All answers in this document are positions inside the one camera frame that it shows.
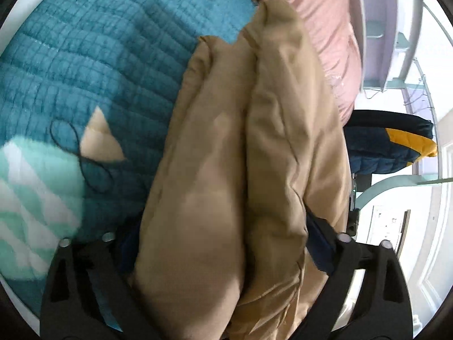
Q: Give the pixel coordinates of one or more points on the navy and yellow puffer jacket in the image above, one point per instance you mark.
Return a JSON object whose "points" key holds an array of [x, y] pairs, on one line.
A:
{"points": [[371, 156]]}

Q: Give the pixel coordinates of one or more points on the pink pillow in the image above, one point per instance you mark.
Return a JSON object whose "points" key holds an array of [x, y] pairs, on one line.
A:
{"points": [[318, 24]]}

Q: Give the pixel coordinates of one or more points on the lavender wall shelf unit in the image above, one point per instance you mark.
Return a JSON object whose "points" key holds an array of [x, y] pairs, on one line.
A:
{"points": [[375, 60]]}

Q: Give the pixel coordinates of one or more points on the white door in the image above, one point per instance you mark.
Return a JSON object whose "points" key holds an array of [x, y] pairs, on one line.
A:
{"points": [[431, 237]]}

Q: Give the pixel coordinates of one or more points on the tan jacket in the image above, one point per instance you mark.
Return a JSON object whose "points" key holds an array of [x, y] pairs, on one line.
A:
{"points": [[230, 184]]}

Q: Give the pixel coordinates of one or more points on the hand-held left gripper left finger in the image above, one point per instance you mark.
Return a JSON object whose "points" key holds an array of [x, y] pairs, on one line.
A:
{"points": [[127, 251]]}

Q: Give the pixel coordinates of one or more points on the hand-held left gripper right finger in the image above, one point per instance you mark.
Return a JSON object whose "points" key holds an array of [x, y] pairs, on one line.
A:
{"points": [[320, 248]]}

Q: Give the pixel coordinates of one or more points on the pale green bed frame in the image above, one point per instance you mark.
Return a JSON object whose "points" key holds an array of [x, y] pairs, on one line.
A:
{"points": [[382, 186]]}

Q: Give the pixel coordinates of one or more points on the teal quilted bed cover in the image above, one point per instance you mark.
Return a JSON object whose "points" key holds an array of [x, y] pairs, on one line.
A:
{"points": [[106, 60]]}

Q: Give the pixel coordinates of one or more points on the white wall chart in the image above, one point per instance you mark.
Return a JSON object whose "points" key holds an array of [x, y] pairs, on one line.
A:
{"points": [[385, 226]]}

